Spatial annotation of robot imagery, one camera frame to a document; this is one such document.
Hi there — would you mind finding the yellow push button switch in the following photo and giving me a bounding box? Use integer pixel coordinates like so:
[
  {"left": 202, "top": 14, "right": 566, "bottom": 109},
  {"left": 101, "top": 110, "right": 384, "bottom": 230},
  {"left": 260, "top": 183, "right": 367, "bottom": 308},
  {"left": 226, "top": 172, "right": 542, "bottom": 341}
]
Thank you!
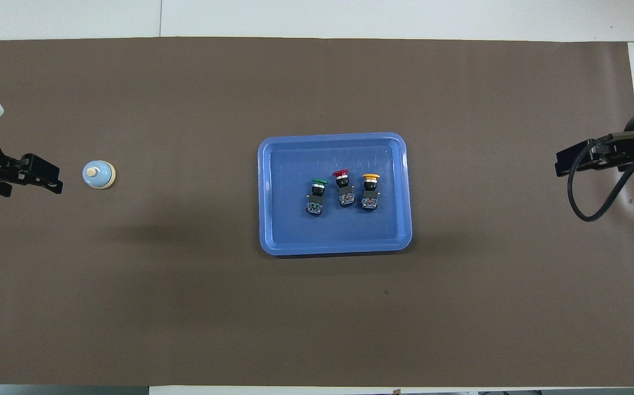
[{"left": 361, "top": 173, "right": 381, "bottom": 212}]

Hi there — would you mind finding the light blue desk bell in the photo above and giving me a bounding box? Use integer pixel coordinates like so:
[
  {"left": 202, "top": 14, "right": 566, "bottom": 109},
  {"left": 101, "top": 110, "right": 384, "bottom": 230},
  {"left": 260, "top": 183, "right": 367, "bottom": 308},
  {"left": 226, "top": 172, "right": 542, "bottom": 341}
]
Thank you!
[{"left": 82, "top": 160, "right": 117, "bottom": 191}]

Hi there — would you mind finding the brown table mat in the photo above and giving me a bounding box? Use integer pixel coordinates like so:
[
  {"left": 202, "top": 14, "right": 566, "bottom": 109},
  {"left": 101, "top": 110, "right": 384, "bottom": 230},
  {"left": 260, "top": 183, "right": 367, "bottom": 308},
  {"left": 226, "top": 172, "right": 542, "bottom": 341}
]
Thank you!
[{"left": 0, "top": 37, "right": 634, "bottom": 387}]

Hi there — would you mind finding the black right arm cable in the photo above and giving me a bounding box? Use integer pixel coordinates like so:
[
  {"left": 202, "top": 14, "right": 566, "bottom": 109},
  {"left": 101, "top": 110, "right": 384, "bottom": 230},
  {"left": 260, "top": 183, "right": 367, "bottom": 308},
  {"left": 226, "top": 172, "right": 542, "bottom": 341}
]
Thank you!
[{"left": 568, "top": 129, "right": 634, "bottom": 223}]

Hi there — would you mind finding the green push button switch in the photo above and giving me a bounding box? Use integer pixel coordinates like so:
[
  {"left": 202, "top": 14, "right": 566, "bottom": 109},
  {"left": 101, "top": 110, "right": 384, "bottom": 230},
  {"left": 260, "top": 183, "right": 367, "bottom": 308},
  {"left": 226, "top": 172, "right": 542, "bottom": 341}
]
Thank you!
[{"left": 305, "top": 178, "right": 329, "bottom": 216}]

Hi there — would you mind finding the red push button switch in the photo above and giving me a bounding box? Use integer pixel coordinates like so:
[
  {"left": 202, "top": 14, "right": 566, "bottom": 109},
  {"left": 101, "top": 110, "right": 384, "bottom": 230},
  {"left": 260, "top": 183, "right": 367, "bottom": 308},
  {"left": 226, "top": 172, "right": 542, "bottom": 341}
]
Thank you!
[{"left": 332, "top": 169, "right": 356, "bottom": 208}]

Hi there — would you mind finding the blue plastic tray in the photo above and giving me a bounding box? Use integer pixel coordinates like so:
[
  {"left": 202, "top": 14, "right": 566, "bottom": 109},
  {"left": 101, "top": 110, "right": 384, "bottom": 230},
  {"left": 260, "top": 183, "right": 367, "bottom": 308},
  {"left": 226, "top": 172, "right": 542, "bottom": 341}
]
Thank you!
[{"left": 257, "top": 132, "right": 413, "bottom": 257}]

